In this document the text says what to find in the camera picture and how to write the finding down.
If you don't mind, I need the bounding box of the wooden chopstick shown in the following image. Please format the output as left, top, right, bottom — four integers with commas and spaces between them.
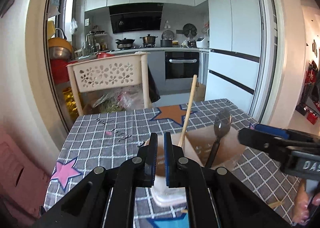
178, 75, 197, 148

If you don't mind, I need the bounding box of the dark metal spoon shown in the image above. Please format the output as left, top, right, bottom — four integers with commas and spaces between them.
204, 109, 232, 168

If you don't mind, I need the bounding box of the person right hand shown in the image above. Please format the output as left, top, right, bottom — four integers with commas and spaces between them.
292, 179, 319, 227

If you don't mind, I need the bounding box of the beige plastic utensil holder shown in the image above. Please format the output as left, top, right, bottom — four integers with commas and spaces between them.
150, 125, 246, 207

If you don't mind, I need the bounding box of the grey checkered tablecloth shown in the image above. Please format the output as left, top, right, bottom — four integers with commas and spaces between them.
44, 108, 299, 227

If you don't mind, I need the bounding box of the cardboard box on floor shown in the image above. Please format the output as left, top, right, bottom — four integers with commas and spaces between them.
193, 83, 206, 102

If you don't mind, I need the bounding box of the beige flower-pattern storage cart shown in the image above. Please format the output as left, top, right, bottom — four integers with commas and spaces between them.
66, 52, 151, 116

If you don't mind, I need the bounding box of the black built-in oven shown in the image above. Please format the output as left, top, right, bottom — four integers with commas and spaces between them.
165, 52, 200, 79

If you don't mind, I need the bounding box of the white refrigerator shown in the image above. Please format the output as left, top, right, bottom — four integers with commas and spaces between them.
205, 0, 262, 113

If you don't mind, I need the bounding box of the cooking pot on stove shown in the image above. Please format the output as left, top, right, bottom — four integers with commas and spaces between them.
140, 34, 158, 45

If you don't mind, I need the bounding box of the pink plastic stool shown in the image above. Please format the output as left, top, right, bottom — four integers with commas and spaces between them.
1, 128, 49, 227

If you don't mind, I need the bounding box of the stainless steel bowl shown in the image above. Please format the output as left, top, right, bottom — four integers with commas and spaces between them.
49, 46, 72, 61

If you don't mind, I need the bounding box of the black range hood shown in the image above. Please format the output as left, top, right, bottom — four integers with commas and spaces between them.
109, 2, 163, 34

